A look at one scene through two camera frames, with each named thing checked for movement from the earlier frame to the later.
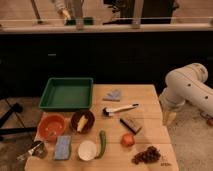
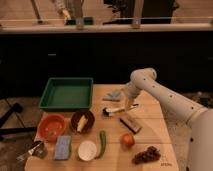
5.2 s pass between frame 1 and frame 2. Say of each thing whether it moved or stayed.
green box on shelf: stayed
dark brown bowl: stayed
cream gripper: moved
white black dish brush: stayed
